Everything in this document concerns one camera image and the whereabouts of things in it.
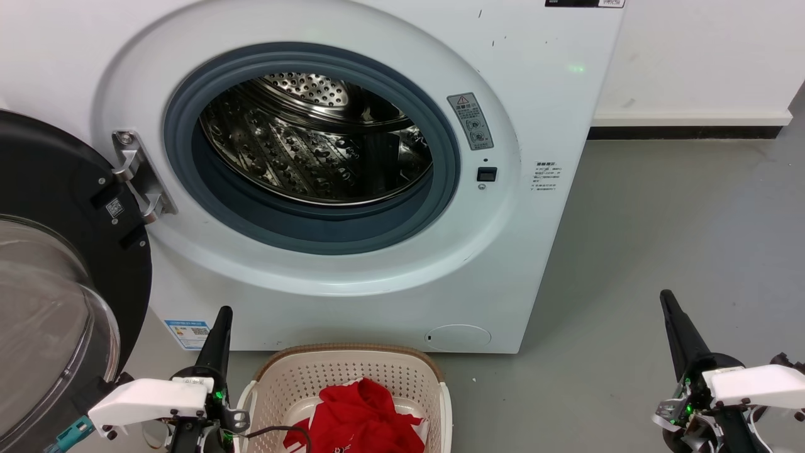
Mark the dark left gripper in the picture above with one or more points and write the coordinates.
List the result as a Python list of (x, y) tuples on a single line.
[(201, 437)]

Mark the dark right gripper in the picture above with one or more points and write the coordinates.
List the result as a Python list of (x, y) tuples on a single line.
[(698, 415)]

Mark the red and white garment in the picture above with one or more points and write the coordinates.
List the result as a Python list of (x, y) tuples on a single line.
[(358, 421)]

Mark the cream perforated laundry basket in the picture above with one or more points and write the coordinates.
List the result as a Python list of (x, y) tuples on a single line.
[(352, 368)]

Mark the black washer door with glass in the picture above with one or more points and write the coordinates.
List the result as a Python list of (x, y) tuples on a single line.
[(44, 176)]

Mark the blue energy label sticker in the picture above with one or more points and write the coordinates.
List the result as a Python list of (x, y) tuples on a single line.
[(187, 334)]

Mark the grey rubber door gasket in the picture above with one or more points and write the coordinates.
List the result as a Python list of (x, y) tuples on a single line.
[(314, 229)]

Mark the white front-load washing machine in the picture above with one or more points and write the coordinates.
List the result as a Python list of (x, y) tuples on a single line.
[(534, 251)]

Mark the teal connector plug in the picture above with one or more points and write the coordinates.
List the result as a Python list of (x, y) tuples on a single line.
[(68, 434)]

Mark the silver metal door hinge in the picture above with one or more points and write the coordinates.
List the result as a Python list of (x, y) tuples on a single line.
[(143, 179)]

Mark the small text sticker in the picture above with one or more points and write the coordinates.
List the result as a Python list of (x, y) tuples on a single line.
[(547, 176)]

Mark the perforated stainless steel drum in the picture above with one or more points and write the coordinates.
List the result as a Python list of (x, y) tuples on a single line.
[(295, 151)]

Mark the round white filter cover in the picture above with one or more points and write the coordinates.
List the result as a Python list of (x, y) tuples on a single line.
[(458, 338)]

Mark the black door latch socket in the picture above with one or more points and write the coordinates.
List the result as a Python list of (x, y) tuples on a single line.
[(487, 174)]

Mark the grey warning sticker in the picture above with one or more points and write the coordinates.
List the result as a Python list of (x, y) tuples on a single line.
[(470, 121)]

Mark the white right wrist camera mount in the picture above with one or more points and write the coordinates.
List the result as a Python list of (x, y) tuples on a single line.
[(755, 384)]

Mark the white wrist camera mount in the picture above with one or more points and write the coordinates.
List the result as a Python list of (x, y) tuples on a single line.
[(148, 399), (755, 384)]

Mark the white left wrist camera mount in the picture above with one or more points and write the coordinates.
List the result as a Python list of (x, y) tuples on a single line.
[(148, 399)]

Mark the white and black wall baseboard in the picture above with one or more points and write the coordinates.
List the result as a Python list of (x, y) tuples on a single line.
[(688, 126)]

